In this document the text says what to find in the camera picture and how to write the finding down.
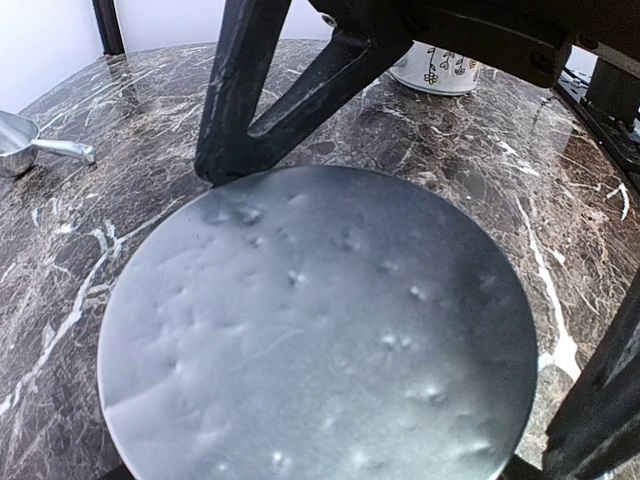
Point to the clear plastic lid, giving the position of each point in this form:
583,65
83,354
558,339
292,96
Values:
317,322

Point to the right black frame post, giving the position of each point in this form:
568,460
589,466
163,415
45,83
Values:
108,27

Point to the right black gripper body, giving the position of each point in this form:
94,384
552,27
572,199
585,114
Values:
531,40

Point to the metal scoop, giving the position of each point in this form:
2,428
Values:
21,142

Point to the patterned mug yellow inside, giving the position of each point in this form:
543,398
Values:
437,71

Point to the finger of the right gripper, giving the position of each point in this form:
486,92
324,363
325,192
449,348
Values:
233,141
596,428

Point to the black front rail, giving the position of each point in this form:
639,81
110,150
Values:
606,98

